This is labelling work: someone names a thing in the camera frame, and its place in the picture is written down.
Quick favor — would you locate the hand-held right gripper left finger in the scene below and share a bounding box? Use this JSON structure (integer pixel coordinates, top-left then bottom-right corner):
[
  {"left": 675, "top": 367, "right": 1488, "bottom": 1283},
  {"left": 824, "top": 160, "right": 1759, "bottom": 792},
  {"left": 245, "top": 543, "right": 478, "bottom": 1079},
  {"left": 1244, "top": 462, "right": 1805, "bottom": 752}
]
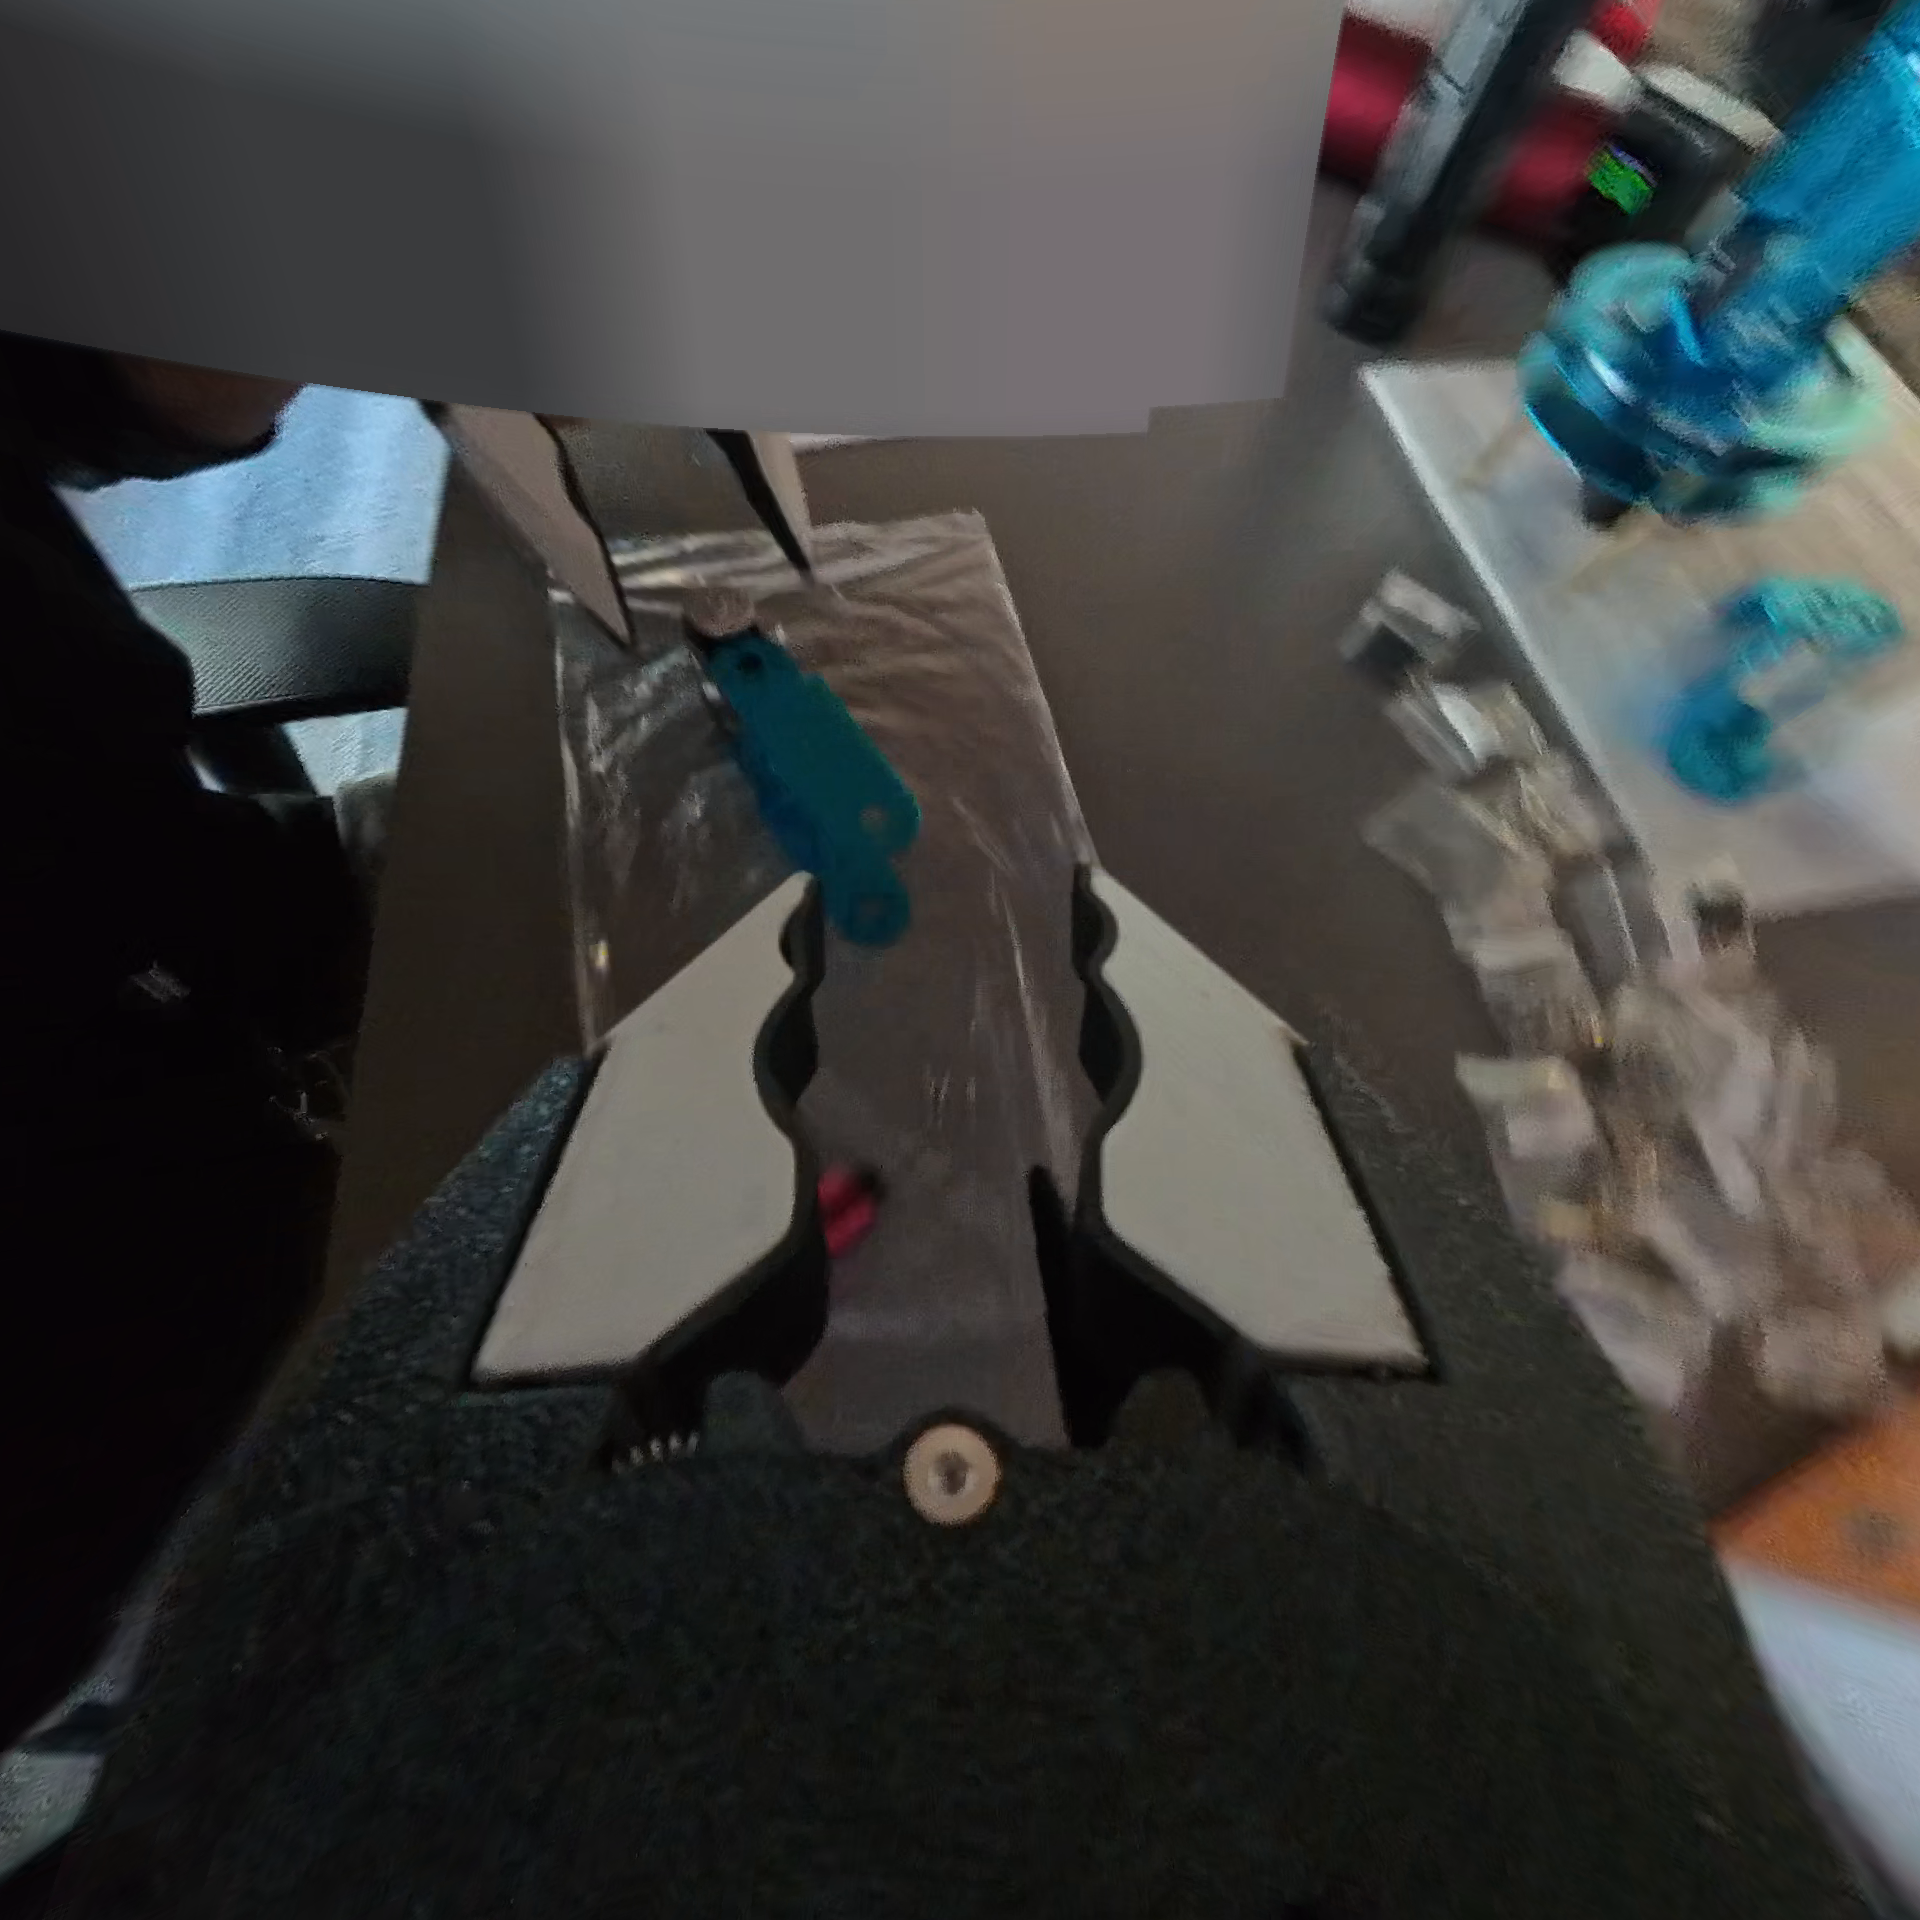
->
[{"left": 468, "top": 867, "right": 831, "bottom": 1385}]

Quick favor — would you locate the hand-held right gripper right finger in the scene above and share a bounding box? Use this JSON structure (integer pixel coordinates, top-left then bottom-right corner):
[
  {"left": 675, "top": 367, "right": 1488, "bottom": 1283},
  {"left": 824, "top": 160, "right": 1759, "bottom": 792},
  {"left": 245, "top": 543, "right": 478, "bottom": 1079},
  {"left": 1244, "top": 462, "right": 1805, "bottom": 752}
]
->
[{"left": 1031, "top": 863, "right": 1432, "bottom": 1452}]

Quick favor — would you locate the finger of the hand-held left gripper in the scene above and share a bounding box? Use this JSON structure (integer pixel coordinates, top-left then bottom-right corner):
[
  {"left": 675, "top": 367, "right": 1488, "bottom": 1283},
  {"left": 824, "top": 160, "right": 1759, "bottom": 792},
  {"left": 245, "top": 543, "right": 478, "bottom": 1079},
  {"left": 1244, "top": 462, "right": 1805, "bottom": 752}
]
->
[
  {"left": 695, "top": 425, "right": 824, "bottom": 582},
  {"left": 439, "top": 405, "right": 642, "bottom": 650}
]

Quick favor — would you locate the red electric screwdriver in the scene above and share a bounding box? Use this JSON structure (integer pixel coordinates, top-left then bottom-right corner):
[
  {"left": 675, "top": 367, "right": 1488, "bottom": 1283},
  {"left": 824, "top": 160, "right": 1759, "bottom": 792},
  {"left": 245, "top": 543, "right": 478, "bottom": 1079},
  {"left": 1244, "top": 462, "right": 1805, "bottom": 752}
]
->
[{"left": 815, "top": 1159, "right": 891, "bottom": 1256}]

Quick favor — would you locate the black servo with blue bracket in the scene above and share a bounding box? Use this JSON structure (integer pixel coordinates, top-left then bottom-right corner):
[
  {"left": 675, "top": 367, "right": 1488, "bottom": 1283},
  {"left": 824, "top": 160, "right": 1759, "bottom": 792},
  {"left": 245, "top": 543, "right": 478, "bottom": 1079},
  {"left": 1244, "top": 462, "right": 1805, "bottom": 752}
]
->
[{"left": 684, "top": 589, "right": 922, "bottom": 950}]

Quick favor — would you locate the clear plastic bag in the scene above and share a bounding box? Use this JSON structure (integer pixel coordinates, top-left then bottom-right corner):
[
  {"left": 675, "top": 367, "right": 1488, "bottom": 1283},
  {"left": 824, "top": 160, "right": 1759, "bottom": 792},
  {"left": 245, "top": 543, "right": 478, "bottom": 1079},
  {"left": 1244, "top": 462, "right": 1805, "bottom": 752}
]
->
[{"left": 545, "top": 509, "right": 1114, "bottom": 1457}]

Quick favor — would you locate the grey office chair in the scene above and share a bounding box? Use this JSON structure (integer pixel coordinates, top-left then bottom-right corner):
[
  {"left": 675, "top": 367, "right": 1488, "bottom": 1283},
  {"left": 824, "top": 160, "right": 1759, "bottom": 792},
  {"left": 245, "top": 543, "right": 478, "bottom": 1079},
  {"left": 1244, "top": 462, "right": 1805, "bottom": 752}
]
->
[{"left": 126, "top": 565, "right": 418, "bottom": 726}]

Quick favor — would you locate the pile of small hardware bags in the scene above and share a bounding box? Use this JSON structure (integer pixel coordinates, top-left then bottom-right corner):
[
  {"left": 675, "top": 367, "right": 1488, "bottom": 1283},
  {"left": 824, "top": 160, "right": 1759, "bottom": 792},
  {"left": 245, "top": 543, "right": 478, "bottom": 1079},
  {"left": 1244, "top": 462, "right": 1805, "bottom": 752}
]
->
[{"left": 1334, "top": 565, "right": 1884, "bottom": 1449}]

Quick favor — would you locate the person's black top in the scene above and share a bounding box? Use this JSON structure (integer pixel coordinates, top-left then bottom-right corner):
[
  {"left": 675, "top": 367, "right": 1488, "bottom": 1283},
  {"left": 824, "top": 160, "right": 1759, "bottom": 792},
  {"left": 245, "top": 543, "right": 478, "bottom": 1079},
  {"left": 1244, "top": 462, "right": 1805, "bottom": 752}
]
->
[{"left": 0, "top": 337, "right": 379, "bottom": 1726}]

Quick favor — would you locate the orange and white box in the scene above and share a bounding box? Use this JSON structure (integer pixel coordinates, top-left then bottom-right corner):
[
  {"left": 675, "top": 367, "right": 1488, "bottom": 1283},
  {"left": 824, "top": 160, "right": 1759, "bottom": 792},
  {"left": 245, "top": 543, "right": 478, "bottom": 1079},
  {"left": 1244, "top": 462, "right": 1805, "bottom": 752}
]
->
[{"left": 1705, "top": 1405, "right": 1920, "bottom": 1867}]

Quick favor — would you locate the red cylindrical case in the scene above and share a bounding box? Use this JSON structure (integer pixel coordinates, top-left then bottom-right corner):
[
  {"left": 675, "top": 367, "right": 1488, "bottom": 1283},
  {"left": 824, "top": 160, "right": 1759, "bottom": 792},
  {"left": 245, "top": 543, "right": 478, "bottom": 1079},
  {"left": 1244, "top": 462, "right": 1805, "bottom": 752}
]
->
[{"left": 1321, "top": 0, "right": 1652, "bottom": 230}]

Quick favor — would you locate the black ribbed cylinder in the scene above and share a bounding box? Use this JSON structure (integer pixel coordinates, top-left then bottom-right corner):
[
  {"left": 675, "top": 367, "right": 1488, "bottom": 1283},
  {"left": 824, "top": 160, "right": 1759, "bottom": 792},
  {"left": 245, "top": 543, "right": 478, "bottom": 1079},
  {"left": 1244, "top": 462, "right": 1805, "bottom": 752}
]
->
[{"left": 1321, "top": 0, "right": 1595, "bottom": 343}]

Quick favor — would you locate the white foam sheet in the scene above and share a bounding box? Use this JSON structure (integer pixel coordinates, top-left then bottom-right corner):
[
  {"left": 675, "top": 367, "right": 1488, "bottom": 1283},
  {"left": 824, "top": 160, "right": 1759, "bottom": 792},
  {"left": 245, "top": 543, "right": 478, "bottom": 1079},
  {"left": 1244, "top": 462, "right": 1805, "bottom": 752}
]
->
[{"left": 1356, "top": 322, "right": 1920, "bottom": 919}]

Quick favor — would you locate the black device with green display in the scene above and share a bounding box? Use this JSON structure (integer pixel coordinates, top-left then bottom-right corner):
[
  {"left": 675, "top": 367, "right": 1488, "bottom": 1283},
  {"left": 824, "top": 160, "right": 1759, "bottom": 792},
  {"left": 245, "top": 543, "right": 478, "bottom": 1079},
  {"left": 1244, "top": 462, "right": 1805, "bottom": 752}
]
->
[{"left": 1571, "top": 63, "right": 1792, "bottom": 250}]

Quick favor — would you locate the small blue metal bracket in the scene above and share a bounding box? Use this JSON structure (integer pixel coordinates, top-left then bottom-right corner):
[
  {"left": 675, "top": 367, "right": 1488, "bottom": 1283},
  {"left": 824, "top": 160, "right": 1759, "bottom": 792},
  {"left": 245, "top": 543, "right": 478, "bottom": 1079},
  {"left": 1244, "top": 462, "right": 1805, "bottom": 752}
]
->
[{"left": 1664, "top": 577, "right": 1912, "bottom": 806}]

